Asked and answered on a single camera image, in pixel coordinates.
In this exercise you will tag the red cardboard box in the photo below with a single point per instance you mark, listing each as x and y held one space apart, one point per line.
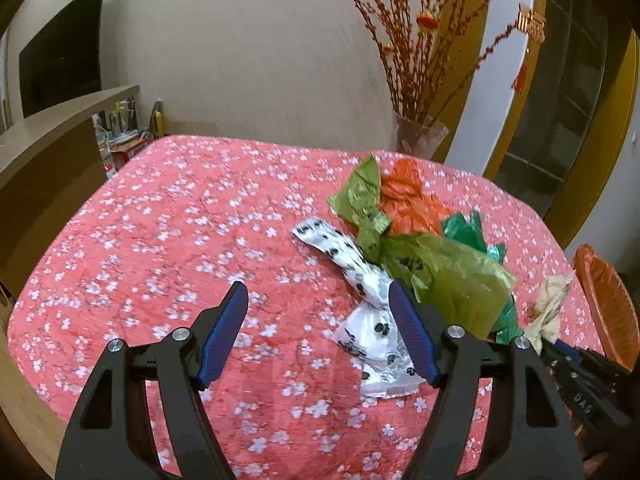
127 155

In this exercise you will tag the wooden door frame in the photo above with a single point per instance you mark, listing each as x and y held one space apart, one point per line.
615 135

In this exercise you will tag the orange plastic bag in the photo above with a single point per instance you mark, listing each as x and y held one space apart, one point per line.
410 205

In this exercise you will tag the wooden cabinet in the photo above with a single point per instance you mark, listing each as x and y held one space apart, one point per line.
45 180

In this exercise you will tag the gold ornament with red tassel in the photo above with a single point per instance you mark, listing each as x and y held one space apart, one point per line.
532 25

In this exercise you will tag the beige plastic bag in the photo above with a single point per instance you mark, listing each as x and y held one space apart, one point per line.
552 300

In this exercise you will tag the glass vase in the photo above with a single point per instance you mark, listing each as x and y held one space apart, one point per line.
417 137

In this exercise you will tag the black television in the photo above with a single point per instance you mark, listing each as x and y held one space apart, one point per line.
60 50

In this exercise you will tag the small red lantern ornament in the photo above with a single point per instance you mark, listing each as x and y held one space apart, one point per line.
428 20

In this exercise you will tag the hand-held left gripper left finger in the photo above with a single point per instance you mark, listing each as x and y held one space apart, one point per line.
222 335

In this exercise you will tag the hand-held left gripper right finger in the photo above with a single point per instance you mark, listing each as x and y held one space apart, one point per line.
415 340

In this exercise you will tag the dark glass door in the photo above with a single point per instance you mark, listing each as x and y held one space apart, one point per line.
565 85

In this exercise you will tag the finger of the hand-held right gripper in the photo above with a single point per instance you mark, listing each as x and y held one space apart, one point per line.
567 352

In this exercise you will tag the teal green plastic bag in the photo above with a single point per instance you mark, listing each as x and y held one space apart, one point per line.
462 232

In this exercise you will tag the red berry branches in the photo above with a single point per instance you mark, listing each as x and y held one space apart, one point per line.
405 60

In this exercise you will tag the cluster of small bottles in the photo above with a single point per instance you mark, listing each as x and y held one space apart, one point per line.
117 122

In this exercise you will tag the white paw print plastic bag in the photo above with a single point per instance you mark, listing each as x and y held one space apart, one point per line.
370 330

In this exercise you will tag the red floral tablecloth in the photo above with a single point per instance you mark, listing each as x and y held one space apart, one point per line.
175 240

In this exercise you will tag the orange lined waste bin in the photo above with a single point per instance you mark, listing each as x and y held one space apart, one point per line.
605 300

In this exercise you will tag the olive green plastic bag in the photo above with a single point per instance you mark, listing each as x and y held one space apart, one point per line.
450 280

